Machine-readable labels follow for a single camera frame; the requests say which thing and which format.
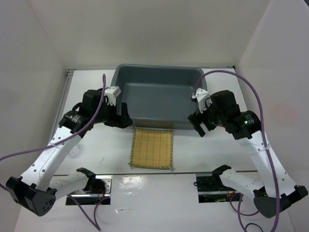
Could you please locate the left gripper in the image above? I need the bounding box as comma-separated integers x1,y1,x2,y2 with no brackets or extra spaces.
93,99,133,128

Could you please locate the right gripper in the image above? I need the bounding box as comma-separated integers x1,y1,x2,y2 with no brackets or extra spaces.
187,96,225,136

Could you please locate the woven bamboo mat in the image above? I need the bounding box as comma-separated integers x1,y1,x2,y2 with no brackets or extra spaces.
129,128,173,170

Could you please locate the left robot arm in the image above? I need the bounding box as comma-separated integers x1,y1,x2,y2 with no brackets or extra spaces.
6,86,133,217

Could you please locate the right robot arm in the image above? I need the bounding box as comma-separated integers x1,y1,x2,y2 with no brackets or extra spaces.
188,88,308,218

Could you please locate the grey plastic bin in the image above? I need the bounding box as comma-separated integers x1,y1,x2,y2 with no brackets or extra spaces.
112,64,204,130

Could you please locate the clear plastic cup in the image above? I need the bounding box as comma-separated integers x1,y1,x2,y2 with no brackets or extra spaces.
68,144,80,158

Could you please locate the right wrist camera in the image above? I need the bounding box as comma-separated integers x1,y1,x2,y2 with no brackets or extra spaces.
191,88,210,113

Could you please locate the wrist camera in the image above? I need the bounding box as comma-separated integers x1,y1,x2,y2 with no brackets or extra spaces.
191,88,210,113
104,86,121,106

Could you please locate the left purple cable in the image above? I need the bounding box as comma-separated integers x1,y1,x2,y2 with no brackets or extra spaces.
0,73,107,231

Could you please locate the purple cable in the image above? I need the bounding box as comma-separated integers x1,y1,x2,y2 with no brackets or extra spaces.
0,73,107,231
194,69,283,232

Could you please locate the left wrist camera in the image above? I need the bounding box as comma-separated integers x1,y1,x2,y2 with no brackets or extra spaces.
104,86,121,106

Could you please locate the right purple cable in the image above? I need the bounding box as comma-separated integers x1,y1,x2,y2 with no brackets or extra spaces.
194,69,283,232

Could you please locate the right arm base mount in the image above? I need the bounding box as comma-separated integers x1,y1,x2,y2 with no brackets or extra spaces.
193,173,240,203

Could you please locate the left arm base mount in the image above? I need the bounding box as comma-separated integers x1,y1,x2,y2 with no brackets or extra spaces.
70,175,112,206

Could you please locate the black cable loop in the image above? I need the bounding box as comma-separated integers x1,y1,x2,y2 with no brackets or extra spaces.
245,223,265,232

